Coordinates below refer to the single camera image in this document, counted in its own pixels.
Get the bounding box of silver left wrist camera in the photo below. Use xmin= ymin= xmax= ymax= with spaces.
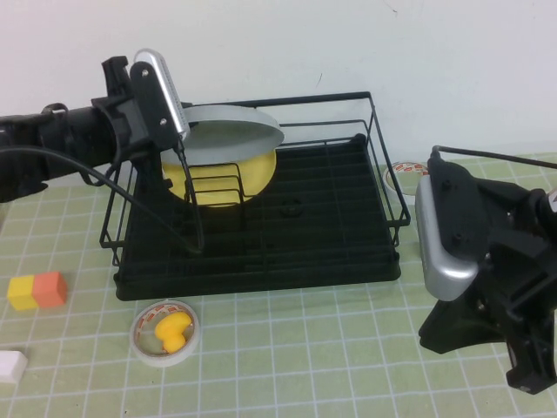
xmin=130 ymin=47 xmax=193 ymax=152

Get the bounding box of yellow round plate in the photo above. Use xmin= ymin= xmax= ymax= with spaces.
xmin=161 ymin=150 xmax=279 ymax=211

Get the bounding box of orange cube block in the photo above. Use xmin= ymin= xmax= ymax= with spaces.
xmin=33 ymin=271 xmax=70 ymax=309

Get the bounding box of white tape roll orange print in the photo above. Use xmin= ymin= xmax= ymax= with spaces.
xmin=130 ymin=300 xmax=201 ymax=369
xmin=382 ymin=160 xmax=430 ymax=202

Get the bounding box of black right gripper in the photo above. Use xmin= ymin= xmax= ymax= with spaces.
xmin=418 ymin=180 xmax=557 ymax=395

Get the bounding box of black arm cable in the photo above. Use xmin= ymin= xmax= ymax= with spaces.
xmin=429 ymin=145 xmax=557 ymax=171
xmin=0 ymin=145 xmax=205 ymax=256

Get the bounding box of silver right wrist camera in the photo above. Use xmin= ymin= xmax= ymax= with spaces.
xmin=414 ymin=150 xmax=495 ymax=302

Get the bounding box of yellow cube block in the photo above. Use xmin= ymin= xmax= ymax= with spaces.
xmin=7 ymin=276 xmax=40 ymax=312

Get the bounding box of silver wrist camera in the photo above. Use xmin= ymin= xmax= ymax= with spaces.
xmin=130 ymin=47 xmax=193 ymax=152
xmin=414 ymin=150 xmax=495 ymax=302

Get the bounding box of green checked tablecloth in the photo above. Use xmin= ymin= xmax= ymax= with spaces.
xmin=0 ymin=150 xmax=557 ymax=418

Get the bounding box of white foam block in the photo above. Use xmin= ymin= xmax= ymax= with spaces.
xmin=0 ymin=350 xmax=29 ymax=385

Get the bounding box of grey round plate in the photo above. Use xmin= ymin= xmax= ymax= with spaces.
xmin=180 ymin=103 xmax=286 ymax=169

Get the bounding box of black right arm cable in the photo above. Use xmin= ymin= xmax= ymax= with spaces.
xmin=429 ymin=145 xmax=557 ymax=171

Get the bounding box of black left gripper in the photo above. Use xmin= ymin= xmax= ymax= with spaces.
xmin=91 ymin=55 xmax=205 ymax=193

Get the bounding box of black wire dish rack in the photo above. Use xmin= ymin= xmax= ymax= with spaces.
xmin=99 ymin=91 xmax=413 ymax=304

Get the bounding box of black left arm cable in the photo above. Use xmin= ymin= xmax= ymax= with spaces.
xmin=0 ymin=145 xmax=205 ymax=256

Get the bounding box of yellow rubber duck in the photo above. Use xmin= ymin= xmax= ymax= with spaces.
xmin=154 ymin=312 xmax=193 ymax=353

